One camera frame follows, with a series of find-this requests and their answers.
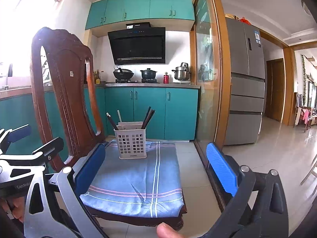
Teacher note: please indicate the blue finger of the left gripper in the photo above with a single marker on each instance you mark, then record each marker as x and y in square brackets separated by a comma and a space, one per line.
[19, 133]

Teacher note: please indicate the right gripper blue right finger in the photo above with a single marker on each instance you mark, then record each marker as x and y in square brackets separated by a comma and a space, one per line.
[224, 172]

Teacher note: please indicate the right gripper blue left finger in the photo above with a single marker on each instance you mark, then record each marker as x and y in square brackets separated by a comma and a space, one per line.
[86, 168]

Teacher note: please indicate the black chopstick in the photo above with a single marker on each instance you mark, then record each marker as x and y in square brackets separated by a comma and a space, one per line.
[112, 122]

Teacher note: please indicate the white utensil holder basket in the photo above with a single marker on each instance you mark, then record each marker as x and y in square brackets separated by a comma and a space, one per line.
[131, 140]

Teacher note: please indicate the silver patterned chopstick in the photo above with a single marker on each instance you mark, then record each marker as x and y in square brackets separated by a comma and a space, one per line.
[119, 116]

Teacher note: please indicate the red brown chopstick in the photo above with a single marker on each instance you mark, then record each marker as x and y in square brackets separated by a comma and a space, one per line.
[152, 112]

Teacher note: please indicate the teal lower kitchen cabinets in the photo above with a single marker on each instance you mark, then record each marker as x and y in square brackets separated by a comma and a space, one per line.
[138, 111]

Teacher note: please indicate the teal kitchen cabinets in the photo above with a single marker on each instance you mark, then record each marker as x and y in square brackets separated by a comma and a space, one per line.
[106, 12]
[138, 111]

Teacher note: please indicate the teal upper kitchen cabinets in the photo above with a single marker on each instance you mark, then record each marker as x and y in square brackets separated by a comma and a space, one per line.
[106, 12]

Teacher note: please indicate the left hand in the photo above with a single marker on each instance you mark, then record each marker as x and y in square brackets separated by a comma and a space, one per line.
[17, 208]

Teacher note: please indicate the right hand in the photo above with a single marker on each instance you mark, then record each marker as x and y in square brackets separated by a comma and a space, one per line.
[165, 231]

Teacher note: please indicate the blue striped cloth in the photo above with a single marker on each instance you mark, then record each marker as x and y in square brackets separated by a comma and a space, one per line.
[149, 187]

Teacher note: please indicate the carved wooden chair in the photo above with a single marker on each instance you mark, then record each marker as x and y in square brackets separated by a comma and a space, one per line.
[69, 60]

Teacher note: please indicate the oil bottles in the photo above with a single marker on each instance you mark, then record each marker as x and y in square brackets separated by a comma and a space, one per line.
[97, 77]

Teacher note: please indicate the glass sliding door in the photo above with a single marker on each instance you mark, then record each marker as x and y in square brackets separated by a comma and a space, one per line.
[211, 71]

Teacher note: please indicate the steel stock pot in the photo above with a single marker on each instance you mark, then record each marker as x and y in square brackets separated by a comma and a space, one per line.
[182, 72]

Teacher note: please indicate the black wok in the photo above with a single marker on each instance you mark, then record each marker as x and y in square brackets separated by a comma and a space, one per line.
[123, 74]

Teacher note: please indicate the red canister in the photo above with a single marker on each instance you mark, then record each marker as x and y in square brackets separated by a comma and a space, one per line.
[166, 78]

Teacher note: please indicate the gas stove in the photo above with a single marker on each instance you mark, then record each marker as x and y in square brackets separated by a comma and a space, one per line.
[136, 81]

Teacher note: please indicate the black clay pot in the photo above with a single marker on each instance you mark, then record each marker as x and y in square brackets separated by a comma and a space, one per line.
[148, 74]

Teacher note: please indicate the grey refrigerator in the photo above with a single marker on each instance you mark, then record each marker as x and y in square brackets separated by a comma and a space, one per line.
[247, 83]

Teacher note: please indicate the black range hood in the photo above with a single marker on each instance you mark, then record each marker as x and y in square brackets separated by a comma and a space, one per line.
[139, 45]

